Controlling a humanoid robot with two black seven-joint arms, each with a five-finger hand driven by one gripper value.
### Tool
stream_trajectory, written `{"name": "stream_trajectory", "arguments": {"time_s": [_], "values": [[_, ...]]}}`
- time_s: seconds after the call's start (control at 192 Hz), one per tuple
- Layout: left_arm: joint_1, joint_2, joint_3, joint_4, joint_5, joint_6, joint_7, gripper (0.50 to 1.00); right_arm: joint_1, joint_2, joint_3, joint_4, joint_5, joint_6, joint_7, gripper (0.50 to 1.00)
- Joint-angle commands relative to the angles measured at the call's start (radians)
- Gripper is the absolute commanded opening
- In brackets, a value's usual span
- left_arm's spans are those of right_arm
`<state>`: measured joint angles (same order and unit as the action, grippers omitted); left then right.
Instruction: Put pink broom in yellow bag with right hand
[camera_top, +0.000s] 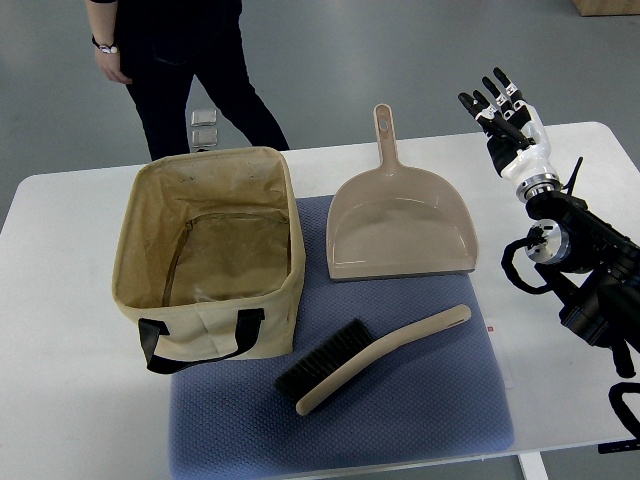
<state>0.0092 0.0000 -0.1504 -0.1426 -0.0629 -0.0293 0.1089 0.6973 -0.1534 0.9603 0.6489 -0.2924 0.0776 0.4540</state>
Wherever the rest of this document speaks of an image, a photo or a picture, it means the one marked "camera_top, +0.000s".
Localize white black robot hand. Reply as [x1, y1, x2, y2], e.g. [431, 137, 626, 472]
[458, 67, 562, 203]

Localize beige hand broom black bristles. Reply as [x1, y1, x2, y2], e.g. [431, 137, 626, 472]
[274, 304, 472, 416]

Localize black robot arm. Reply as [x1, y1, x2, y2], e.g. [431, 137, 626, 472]
[501, 169, 639, 454]

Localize wooden box corner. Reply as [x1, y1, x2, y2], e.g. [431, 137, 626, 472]
[572, 0, 640, 17]

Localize beige plastic dustpan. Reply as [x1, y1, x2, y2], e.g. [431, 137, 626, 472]
[326, 104, 479, 281]

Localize blue quilted mat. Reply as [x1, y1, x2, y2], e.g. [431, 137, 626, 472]
[169, 196, 514, 479]

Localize upper metal floor plate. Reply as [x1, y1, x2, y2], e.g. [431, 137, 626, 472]
[191, 108, 217, 127]

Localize metal floor plate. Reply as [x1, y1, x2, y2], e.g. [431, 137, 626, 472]
[191, 128, 218, 150]
[191, 108, 217, 127]

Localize lower metal floor plate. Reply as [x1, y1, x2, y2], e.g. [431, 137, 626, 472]
[191, 128, 218, 150]

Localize black table control panel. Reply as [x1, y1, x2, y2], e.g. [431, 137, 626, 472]
[597, 439, 640, 455]

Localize person in dark clothes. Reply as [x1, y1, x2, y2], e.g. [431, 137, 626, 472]
[85, 1, 289, 160]

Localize yellow fabric bag black handles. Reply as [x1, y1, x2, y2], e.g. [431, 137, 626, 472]
[112, 147, 306, 374]

